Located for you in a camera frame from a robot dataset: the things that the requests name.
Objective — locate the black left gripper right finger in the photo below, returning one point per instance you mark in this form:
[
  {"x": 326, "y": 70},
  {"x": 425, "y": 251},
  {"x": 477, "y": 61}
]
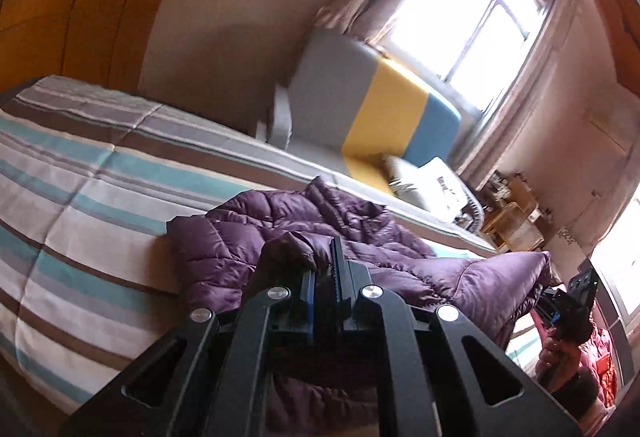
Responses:
[{"x": 436, "y": 373}]

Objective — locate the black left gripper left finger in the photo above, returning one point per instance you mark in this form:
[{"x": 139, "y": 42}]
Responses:
[{"x": 206, "y": 377}]

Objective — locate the purple quilted down jacket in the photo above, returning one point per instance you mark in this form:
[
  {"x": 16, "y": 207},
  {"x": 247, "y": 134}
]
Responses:
[{"x": 262, "y": 238}]

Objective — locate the person's right hand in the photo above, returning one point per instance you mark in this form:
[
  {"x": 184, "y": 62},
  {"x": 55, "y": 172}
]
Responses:
[{"x": 558, "y": 363}]

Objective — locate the wooden side shelf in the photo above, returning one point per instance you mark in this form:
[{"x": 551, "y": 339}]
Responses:
[{"x": 511, "y": 210}]

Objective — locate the grey round chair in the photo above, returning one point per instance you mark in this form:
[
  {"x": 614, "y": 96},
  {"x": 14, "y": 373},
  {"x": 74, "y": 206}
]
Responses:
[{"x": 472, "y": 215}]

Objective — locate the striped bed quilt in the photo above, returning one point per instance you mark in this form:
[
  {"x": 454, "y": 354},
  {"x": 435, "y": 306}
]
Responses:
[{"x": 90, "y": 178}]

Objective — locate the white printed cushion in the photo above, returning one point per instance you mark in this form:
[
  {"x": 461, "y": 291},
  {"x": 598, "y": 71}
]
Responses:
[{"x": 432, "y": 187}]

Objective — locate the grey yellow blue sofa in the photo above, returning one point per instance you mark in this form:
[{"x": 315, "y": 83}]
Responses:
[{"x": 347, "y": 106}]

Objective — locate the bright window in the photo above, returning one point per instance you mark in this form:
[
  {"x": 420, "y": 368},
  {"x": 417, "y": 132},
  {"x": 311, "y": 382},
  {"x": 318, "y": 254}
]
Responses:
[{"x": 475, "y": 47}]

